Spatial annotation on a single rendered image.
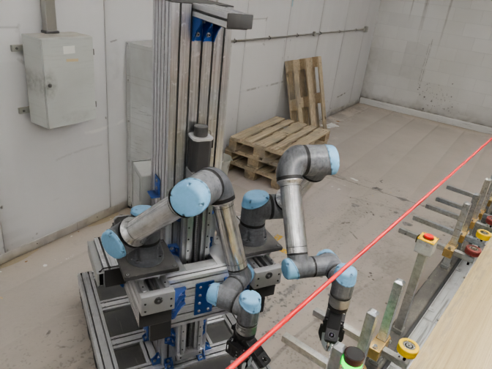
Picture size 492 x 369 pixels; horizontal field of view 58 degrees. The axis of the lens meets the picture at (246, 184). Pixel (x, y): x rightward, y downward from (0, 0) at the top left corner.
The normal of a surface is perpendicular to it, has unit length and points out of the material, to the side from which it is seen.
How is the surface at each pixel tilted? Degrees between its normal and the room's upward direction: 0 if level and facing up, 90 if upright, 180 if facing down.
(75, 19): 90
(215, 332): 0
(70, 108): 90
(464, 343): 0
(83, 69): 90
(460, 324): 0
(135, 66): 90
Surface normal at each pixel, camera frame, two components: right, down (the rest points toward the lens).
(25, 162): 0.83, 0.32
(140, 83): -0.55, 0.30
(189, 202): -0.34, 0.29
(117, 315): 0.11, -0.90
